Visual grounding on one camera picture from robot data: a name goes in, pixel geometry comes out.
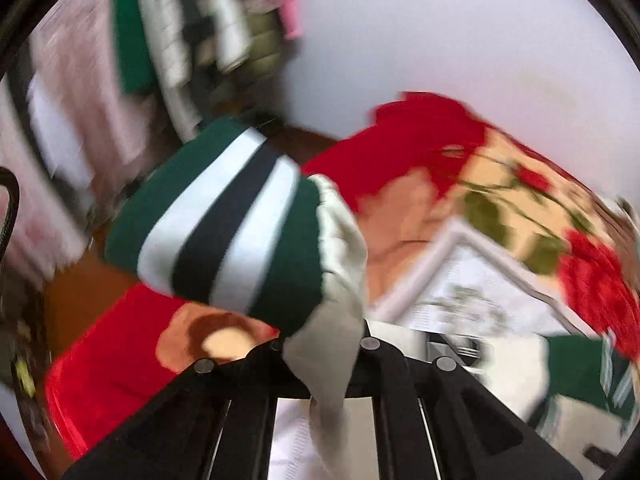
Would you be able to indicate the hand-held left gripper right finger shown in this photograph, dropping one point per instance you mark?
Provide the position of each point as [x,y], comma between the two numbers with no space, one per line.
[400,385]

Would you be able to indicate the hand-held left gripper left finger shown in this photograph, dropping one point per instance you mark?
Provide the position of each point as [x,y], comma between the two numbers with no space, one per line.
[240,385]

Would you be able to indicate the green striped sweater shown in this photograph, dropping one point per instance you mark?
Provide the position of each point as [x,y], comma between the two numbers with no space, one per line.
[280,240]

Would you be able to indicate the white checked mat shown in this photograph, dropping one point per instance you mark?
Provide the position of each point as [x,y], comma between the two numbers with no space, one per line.
[465,290]

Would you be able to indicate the red floral blanket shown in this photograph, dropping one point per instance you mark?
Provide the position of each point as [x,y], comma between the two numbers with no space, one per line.
[115,360]

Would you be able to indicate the small yellow object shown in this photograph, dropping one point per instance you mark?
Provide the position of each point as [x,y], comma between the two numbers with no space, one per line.
[24,379]

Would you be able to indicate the pale pink hanging cloth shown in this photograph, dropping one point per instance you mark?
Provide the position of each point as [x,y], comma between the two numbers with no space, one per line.
[85,85]

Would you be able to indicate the olive hanging cloth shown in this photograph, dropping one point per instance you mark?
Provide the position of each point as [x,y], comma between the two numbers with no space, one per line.
[265,45]

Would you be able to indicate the green white hanging garment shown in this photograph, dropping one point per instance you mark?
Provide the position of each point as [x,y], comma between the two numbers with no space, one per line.
[131,45]

